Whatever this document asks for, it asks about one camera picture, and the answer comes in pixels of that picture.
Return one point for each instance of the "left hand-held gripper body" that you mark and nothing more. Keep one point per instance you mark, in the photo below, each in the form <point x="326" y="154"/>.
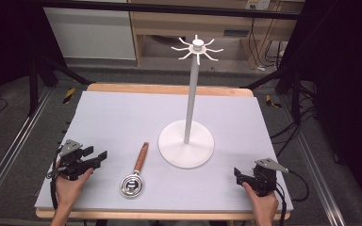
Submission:
<point x="71" y="160"/>

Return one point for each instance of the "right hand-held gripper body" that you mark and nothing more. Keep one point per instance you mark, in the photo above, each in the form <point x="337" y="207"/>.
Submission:
<point x="265" y="179"/>

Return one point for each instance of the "person's right hand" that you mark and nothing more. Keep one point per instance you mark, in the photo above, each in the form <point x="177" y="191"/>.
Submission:
<point x="264" y="205"/>

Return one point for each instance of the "person's left hand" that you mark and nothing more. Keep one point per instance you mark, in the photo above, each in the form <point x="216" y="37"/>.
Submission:
<point x="69" y="190"/>

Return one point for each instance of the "grey table mat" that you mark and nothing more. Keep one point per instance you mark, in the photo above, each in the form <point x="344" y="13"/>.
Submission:
<point x="122" y="125"/>

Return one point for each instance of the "white hook stand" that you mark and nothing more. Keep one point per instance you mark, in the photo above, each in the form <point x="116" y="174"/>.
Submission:
<point x="187" y="147"/>

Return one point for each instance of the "yellow black floor tape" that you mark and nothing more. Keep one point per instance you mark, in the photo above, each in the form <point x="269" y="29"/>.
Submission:
<point x="69" y="95"/>
<point x="272" y="102"/>

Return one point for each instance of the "black metal stand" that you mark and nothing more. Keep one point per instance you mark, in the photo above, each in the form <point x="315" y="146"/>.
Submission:
<point x="44" y="75"/>
<point x="286" y="84"/>

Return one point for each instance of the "wooden table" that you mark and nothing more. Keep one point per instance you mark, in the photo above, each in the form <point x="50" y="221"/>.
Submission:
<point x="169" y="89"/>

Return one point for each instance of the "white cabinet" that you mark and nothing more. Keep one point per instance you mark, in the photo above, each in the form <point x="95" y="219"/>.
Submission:
<point x="91" y="34"/>

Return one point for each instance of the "black curtain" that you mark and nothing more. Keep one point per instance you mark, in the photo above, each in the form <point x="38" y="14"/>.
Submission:
<point x="9" y="40"/>
<point x="342" y="78"/>

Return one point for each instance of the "wooden desk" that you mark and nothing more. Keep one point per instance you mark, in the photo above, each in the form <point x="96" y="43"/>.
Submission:
<point x="182" y="26"/>

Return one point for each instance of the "metal floor rail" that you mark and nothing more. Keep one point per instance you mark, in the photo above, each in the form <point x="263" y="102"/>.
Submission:
<point x="12" y="150"/>
<point x="317" y="175"/>

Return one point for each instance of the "black frame bar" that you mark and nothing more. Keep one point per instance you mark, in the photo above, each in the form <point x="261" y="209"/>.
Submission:
<point x="169" y="8"/>

